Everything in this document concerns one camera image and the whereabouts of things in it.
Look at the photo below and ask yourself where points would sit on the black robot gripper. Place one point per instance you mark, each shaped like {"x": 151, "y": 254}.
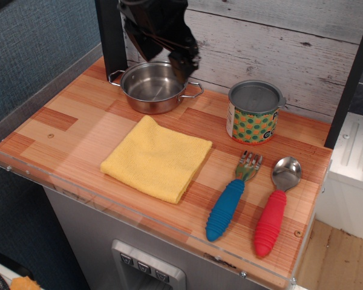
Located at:
{"x": 153, "y": 26}

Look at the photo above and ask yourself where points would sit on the small stainless steel pot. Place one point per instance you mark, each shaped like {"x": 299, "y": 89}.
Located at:
{"x": 153, "y": 88}

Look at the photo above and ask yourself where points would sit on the yellow folded towel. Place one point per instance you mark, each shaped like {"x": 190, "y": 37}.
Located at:
{"x": 156, "y": 161}

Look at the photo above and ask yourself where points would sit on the toy food can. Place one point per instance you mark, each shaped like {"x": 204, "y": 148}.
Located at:
{"x": 252, "y": 111}

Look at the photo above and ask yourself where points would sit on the clear acrylic table guard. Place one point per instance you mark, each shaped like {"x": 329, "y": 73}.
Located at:
{"x": 58, "y": 139}

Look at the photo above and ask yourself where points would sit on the grey toy fridge cabinet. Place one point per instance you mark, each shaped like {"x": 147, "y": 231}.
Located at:
{"x": 91, "y": 232}

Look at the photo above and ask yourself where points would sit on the silver dispenser button panel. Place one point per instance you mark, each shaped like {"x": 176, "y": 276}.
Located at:
{"x": 140, "y": 270}

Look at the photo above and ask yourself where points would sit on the white toy sink unit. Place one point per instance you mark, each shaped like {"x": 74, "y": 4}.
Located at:
{"x": 340, "y": 202}

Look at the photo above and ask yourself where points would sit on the orange plush object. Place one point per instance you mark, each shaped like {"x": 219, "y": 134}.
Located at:
{"x": 24, "y": 283}

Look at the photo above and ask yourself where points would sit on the black left upright post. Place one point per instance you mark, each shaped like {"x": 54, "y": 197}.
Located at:
{"x": 111, "y": 35}

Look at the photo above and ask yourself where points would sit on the black upright post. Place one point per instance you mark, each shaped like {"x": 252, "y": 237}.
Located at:
{"x": 346, "y": 98}
{"x": 111, "y": 35}

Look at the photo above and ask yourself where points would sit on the blue handled fork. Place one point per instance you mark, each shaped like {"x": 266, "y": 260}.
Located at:
{"x": 225, "y": 206}

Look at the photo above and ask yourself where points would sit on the red handled spoon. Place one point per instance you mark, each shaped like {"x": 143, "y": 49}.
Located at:
{"x": 285, "y": 176}

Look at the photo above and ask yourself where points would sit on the black right upright post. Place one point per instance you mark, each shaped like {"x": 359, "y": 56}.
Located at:
{"x": 346, "y": 98}

